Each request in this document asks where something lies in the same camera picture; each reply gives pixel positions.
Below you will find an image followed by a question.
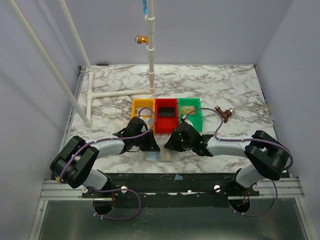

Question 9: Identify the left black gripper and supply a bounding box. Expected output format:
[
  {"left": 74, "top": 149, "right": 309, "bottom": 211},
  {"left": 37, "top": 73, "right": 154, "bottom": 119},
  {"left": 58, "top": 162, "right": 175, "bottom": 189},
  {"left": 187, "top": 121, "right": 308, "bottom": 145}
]
[{"left": 133, "top": 129, "right": 161, "bottom": 152}]

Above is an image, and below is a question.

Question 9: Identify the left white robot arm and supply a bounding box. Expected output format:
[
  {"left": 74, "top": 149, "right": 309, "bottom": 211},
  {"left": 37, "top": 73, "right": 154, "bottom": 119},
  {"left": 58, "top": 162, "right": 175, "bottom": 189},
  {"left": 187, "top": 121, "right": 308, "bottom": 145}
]
[{"left": 50, "top": 117, "right": 160, "bottom": 198}]

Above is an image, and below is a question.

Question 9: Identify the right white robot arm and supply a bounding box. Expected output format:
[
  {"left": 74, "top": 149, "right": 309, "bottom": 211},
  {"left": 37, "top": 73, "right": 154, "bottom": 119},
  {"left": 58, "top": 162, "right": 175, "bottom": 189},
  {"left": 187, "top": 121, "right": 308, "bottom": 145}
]
[{"left": 164, "top": 122, "right": 291, "bottom": 196}]

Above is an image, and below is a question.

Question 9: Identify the gold card in green bin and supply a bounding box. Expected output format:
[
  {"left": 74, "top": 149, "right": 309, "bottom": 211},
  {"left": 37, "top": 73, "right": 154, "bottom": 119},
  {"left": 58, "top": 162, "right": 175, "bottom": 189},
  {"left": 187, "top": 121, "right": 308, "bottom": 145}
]
[{"left": 180, "top": 105, "right": 195, "bottom": 115}]

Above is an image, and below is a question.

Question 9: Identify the black card in red bin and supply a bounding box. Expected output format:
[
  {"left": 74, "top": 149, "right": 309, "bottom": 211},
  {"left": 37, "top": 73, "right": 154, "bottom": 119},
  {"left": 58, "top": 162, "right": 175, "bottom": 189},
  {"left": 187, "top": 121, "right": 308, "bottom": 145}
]
[{"left": 157, "top": 106, "right": 176, "bottom": 118}]

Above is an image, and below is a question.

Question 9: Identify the green plastic bin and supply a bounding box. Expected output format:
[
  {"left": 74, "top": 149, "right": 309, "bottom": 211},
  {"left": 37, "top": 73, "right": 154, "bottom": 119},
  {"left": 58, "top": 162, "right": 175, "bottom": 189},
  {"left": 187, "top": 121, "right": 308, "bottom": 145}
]
[{"left": 177, "top": 98, "right": 203, "bottom": 133}]

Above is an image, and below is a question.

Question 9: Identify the yellow plastic bin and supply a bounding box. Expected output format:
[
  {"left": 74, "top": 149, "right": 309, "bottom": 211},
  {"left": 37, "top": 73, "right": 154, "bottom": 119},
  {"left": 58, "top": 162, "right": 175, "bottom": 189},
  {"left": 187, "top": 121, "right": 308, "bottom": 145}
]
[{"left": 129, "top": 98, "right": 156, "bottom": 133}]

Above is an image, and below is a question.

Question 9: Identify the red plastic bin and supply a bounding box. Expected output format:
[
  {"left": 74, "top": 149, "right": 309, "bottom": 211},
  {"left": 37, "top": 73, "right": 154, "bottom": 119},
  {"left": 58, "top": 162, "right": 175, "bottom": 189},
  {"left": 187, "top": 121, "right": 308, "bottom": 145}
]
[{"left": 155, "top": 98, "right": 180, "bottom": 134}]

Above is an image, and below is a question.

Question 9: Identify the brown brass faucet valve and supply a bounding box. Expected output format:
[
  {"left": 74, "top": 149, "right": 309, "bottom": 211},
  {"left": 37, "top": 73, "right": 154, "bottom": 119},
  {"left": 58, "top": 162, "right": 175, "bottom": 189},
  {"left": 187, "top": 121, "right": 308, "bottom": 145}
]
[{"left": 215, "top": 106, "right": 234, "bottom": 123}]

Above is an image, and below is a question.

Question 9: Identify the orange nozzle on pipe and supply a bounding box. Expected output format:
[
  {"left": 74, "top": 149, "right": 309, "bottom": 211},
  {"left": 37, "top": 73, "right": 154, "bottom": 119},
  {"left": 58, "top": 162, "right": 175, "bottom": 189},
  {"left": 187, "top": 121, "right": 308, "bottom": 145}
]
[{"left": 134, "top": 35, "right": 149, "bottom": 45}]

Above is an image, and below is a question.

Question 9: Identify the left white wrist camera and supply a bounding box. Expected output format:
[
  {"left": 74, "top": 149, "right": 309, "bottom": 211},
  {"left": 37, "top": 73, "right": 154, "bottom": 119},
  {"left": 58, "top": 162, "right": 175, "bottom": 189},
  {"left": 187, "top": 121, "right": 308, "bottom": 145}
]
[{"left": 139, "top": 116, "right": 154, "bottom": 128}]

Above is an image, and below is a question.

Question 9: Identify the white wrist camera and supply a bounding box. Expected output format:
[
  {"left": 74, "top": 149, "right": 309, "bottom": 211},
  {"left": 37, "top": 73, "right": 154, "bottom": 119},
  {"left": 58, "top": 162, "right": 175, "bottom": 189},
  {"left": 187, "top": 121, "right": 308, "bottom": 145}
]
[
  {"left": 139, "top": 116, "right": 154, "bottom": 128},
  {"left": 180, "top": 117, "right": 194, "bottom": 127}
]

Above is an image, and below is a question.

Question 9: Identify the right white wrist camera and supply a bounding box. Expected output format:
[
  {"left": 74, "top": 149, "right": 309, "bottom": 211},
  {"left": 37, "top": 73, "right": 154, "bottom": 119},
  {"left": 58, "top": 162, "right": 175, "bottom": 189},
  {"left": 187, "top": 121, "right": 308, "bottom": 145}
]
[{"left": 180, "top": 117, "right": 194, "bottom": 127}]

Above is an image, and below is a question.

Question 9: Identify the white PVC pipe frame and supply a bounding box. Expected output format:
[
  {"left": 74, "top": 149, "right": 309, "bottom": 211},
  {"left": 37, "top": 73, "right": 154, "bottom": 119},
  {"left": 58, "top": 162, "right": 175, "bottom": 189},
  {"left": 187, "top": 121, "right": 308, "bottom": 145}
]
[{"left": 6, "top": 0, "right": 156, "bottom": 127}]

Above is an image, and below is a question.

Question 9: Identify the black mounting rail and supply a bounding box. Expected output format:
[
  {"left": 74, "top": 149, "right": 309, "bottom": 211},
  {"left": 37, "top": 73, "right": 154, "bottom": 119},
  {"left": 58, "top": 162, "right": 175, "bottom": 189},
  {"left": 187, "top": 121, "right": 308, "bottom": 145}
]
[{"left": 74, "top": 172, "right": 293, "bottom": 208}]

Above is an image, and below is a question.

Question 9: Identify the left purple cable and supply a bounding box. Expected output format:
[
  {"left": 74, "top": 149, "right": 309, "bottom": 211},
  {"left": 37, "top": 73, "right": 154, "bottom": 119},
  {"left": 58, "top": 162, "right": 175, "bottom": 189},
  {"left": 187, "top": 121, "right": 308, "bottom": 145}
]
[{"left": 58, "top": 107, "right": 157, "bottom": 221}]

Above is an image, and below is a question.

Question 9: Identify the purple cable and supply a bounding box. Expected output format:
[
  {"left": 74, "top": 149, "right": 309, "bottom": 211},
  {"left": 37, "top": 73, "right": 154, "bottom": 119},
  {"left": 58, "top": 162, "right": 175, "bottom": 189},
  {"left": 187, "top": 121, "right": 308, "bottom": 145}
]
[
  {"left": 181, "top": 107, "right": 294, "bottom": 217},
  {"left": 58, "top": 107, "right": 157, "bottom": 221}
]

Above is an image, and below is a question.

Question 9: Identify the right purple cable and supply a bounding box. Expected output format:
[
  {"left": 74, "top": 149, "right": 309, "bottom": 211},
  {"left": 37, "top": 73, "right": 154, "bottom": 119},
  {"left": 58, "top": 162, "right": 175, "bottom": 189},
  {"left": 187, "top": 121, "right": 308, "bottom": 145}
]
[{"left": 181, "top": 107, "right": 294, "bottom": 217}]

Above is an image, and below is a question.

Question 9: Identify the aluminium extrusion frame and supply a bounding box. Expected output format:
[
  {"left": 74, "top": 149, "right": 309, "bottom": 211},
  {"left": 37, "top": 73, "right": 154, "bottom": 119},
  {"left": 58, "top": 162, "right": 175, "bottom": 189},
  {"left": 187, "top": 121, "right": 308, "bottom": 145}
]
[{"left": 39, "top": 178, "right": 86, "bottom": 201}]

